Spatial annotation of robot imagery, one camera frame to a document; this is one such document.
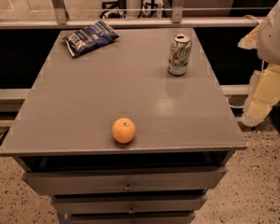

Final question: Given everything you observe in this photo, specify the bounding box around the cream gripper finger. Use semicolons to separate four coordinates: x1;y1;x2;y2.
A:
238;25;259;49
241;63;280;127

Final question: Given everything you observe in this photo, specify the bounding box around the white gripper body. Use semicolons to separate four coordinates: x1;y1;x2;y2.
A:
258;0;280;64

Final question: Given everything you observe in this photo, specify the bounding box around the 7up soda can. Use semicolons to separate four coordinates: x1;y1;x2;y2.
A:
168;33;192;76

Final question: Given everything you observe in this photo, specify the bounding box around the black office chair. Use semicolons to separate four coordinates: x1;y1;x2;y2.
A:
100;0;126;19

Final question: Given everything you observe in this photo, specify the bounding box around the blue chip bag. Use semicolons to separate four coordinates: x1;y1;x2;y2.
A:
63;21;119;58

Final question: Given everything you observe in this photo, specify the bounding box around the orange fruit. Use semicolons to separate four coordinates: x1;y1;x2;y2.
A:
112;118;135;144

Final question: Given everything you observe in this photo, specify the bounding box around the grey drawer cabinet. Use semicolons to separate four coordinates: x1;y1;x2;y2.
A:
0;29;245;224

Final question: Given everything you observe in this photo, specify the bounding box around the white cable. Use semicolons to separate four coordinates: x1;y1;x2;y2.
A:
226;96;245;110

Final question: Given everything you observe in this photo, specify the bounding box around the metal railing frame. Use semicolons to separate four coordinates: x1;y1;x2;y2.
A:
0;0;277;29

